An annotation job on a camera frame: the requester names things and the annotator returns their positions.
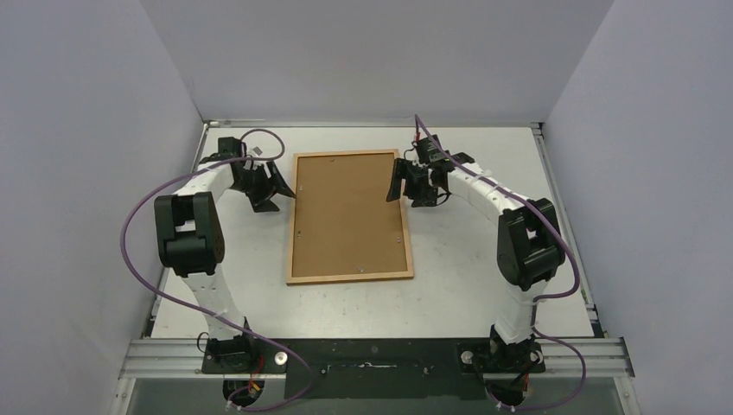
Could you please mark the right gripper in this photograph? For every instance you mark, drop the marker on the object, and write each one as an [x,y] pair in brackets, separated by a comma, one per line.
[414,181]

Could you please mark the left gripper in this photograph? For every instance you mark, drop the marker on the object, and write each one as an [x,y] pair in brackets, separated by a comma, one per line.
[270,185]

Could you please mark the brown backing board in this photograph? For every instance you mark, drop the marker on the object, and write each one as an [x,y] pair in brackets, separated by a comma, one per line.
[349,215]

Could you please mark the wooden picture frame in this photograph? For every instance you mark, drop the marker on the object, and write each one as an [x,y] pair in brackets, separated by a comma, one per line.
[289,229]

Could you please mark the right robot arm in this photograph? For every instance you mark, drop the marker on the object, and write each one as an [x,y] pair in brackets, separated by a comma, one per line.
[528,253]

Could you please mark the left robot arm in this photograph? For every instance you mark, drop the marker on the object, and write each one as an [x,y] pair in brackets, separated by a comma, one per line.
[191,243]

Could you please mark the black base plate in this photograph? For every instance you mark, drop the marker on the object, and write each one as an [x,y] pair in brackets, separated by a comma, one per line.
[392,368]

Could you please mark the aluminium rail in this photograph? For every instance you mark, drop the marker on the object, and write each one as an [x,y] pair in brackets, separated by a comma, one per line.
[181,359]

